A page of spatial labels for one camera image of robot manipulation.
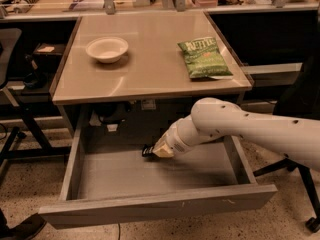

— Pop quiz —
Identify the white paper bowl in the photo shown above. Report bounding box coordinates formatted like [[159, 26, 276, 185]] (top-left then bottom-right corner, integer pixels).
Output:
[[86, 37, 129, 63]]

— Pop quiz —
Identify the black rxbar chocolate bar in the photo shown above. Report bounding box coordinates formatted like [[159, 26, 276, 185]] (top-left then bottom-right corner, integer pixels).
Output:
[[142, 145, 154, 157]]

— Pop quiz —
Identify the green kettle chips bag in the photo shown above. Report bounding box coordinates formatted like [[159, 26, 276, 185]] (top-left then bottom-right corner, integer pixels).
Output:
[[178, 37, 233, 79]]

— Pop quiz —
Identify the grey office chair left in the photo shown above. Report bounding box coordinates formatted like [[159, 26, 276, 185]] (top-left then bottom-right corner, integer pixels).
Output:
[[0, 28, 22, 177]]

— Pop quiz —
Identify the black office chair right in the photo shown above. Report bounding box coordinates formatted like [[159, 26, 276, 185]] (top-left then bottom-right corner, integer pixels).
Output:
[[253, 157, 320, 234]]

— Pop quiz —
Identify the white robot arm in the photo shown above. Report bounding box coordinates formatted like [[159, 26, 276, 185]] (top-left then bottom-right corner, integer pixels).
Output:
[[153, 98, 320, 171]]

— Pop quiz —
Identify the grey open top drawer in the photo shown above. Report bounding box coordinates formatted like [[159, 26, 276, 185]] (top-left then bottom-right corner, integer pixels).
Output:
[[38, 108, 278, 230]]

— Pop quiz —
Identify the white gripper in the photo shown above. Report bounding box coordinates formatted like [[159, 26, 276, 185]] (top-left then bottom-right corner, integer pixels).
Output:
[[153, 122, 195, 158]]

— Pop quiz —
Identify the black box under desk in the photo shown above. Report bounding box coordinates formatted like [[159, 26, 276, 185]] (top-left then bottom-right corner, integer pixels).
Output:
[[33, 43, 66, 73]]

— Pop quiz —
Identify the black shoe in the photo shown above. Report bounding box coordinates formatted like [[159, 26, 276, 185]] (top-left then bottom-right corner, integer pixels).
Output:
[[0, 212, 46, 240]]

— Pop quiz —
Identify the grey counter cabinet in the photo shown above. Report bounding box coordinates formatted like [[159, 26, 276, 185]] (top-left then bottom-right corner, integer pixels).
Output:
[[51, 11, 252, 131]]

